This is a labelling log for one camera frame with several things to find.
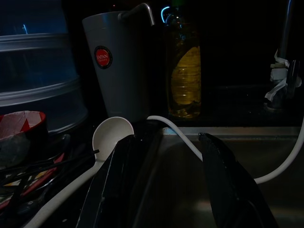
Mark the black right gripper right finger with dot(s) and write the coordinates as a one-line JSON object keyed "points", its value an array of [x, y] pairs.
{"points": [[228, 190]]}

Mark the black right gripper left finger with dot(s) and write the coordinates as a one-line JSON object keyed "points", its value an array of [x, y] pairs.
{"points": [[118, 185]]}

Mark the black chopstick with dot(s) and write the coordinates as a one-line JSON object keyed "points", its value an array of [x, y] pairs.
{"points": [[59, 171], [71, 160]]}

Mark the red white patterned bowl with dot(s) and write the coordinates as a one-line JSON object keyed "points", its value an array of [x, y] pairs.
{"points": [[21, 123]]}

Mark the stainless steel sink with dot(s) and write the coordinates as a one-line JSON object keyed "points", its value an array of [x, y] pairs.
{"points": [[180, 190]]}

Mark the white plastic ladle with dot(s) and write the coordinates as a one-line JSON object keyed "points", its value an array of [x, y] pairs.
{"points": [[111, 137]]}

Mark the pink rimmed patterned plate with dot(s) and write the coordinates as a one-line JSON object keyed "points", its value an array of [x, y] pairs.
{"points": [[35, 178]]}

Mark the grey cup with red sticker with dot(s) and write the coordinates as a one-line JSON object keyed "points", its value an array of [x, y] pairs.
{"points": [[118, 83]]}

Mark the yellow liquid plastic bottle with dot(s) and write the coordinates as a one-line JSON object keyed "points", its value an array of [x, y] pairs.
{"points": [[185, 78]]}

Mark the tiered translucent plastic container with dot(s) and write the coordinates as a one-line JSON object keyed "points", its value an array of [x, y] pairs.
{"points": [[35, 95]]}

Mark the metal faucet with white tape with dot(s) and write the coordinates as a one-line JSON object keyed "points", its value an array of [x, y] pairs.
{"points": [[287, 23]]}

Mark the bent metal tube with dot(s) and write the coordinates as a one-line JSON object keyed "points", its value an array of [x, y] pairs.
{"points": [[145, 6]]}

